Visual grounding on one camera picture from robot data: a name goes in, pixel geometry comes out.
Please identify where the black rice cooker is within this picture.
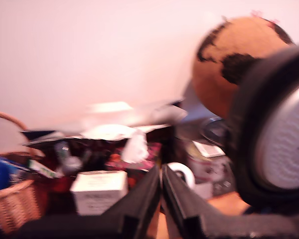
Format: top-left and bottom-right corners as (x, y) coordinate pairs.
(225, 45), (299, 210)

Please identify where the floral tissue box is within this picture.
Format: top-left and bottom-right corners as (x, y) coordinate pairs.
(105, 141), (163, 194)

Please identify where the white Porlex box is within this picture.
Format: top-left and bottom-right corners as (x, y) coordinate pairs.
(69, 170), (129, 216)

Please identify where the white tissue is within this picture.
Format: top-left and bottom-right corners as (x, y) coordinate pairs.
(120, 128), (150, 164)

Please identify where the red patterned gift bag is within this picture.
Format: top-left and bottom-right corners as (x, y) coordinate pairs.
(21, 123), (175, 180)

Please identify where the white wrapping paper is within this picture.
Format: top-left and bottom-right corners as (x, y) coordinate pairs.
(81, 101), (188, 140)

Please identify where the white paper sheet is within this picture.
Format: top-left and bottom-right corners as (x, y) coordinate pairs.
(181, 79), (216, 118)

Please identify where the green and white sachet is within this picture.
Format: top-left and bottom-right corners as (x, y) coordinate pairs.
(26, 159), (63, 179)

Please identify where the orange globe with black continents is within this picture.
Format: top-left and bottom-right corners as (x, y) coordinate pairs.
(191, 14), (296, 120)

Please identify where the white security camera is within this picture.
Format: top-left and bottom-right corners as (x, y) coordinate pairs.
(167, 162), (196, 192)

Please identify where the wicker basket with handle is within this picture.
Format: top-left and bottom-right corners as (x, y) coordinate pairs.
(0, 111), (46, 235)

